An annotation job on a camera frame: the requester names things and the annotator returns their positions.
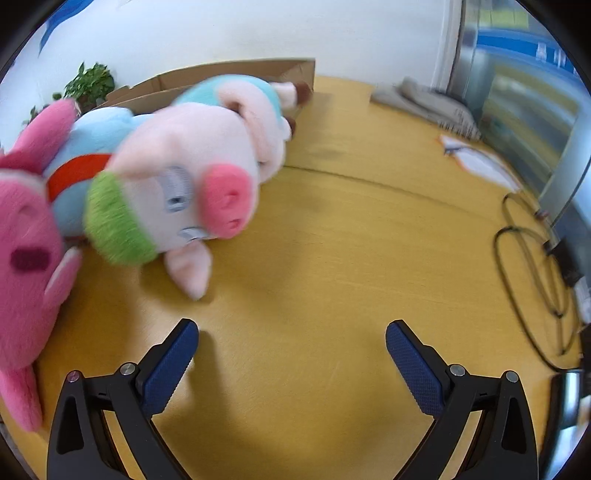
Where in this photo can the blue wave wall banner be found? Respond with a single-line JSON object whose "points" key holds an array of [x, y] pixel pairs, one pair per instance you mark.
{"points": [[60, 21]]}

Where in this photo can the grey cloth bag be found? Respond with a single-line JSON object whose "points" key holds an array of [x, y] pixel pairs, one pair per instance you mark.
{"points": [[425, 104]]}

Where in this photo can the cardboard box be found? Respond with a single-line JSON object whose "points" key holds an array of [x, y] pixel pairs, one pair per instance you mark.
{"points": [[295, 69]]}

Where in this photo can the pink plush toy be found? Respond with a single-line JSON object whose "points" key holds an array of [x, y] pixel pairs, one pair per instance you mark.
{"points": [[27, 277]]}

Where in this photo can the pig plush toy green hair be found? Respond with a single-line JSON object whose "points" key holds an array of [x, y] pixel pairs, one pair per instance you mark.
{"points": [[194, 152]]}

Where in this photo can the glass door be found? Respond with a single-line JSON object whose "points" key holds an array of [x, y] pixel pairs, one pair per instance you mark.
{"points": [[521, 78]]}

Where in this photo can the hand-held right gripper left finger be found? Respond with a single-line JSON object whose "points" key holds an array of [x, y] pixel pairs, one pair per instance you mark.
{"points": [[168, 364]]}

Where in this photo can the light blue plush toy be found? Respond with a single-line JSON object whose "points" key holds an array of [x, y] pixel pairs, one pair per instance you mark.
{"points": [[92, 138]]}

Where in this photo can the orange-edged white card holder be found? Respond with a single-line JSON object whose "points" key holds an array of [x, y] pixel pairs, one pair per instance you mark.
{"points": [[480, 166]]}

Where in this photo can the green potted plant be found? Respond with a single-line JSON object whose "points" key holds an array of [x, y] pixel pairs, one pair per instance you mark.
{"points": [[90, 85]]}

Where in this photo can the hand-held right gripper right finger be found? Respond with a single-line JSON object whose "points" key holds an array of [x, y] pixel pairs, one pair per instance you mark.
{"points": [[415, 369]]}

